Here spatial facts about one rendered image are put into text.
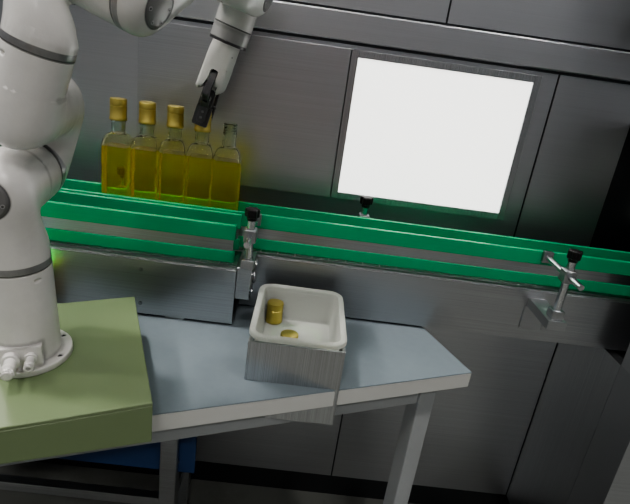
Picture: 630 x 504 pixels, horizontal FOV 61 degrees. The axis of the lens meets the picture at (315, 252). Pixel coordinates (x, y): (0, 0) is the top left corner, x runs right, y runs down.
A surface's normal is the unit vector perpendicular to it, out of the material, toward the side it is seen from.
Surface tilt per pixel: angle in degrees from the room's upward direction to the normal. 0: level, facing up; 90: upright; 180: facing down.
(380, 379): 0
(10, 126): 99
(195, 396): 0
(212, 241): 90
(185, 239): 90
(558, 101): 90
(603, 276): 90
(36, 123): 104
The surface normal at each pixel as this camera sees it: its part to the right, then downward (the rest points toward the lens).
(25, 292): 0.62, 0.37
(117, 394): 0.10, -0.91
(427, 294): 0.00, 0.36
